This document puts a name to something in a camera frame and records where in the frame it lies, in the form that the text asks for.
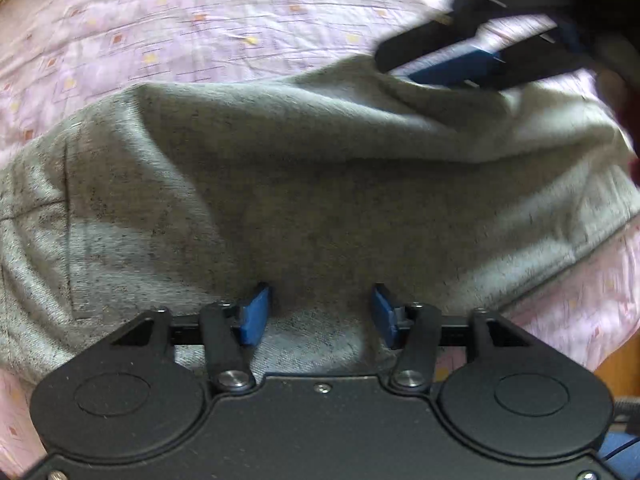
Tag pink patterned bed sheet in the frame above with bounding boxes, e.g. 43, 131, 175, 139
0, 0, 640, 480

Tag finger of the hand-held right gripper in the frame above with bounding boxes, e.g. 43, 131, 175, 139
375, 12, 508, 91
500, 10, 601, 92

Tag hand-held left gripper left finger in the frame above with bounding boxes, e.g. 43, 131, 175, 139
107, 282, 274, 392

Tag grey speckled pants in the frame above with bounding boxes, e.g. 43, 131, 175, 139
0, 55, 640, 386

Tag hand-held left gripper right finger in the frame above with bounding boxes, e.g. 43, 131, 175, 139
370, 282, 533, 392

